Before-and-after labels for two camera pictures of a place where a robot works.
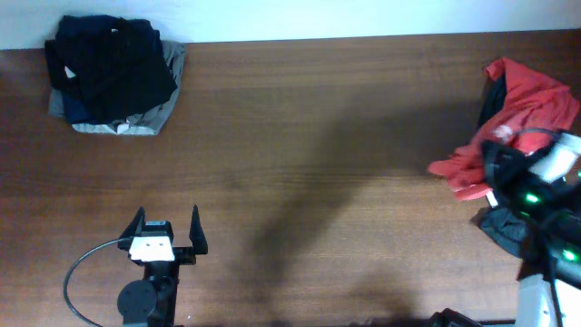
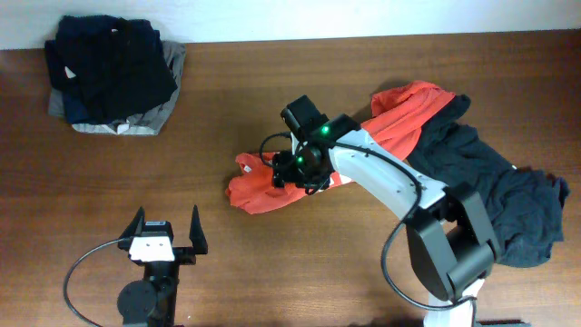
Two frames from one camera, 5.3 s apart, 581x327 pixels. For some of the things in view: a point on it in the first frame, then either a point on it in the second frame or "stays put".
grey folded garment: (146, 121) stays put
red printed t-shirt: (531, 104) -> (398, 114)
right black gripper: (502, 180) -> (283, 171)
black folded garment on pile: (116, 65) stays put
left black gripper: (195, 236) stays put
